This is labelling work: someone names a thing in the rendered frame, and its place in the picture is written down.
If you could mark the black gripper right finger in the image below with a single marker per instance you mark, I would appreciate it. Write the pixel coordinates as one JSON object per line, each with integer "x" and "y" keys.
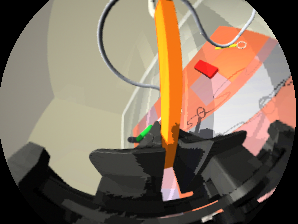
{"x": 193, "y": 154}

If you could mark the red rectangular block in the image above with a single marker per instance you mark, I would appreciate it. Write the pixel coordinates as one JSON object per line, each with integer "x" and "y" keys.
{"x": 206, "y": 68}

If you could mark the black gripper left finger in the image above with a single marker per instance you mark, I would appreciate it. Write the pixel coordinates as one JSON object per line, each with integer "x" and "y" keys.
{"x": 146, "y": 159}

